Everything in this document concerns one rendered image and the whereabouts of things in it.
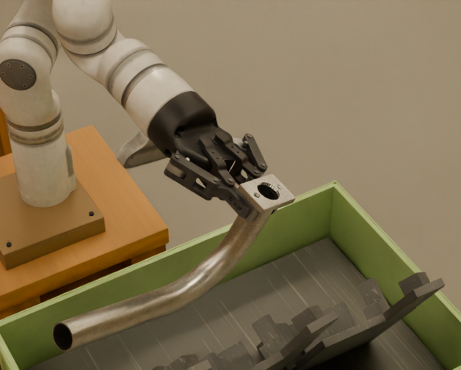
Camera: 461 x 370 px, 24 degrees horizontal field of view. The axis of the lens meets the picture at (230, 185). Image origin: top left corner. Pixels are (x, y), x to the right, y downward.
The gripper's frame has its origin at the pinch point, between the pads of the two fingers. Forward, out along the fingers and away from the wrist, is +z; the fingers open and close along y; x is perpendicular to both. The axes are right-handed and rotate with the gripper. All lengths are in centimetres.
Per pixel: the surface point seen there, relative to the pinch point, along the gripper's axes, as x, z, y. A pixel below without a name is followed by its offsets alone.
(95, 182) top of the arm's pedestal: 55, -49, 39
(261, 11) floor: 104, -138, 210
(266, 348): 31.2, 3.7, 19.0
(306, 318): 19.7, 6.9, 16.0
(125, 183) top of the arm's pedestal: 52, -45, 43
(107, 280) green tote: 45, -23, 17
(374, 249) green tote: 31, -3, 53
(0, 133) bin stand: 85, -92, 58
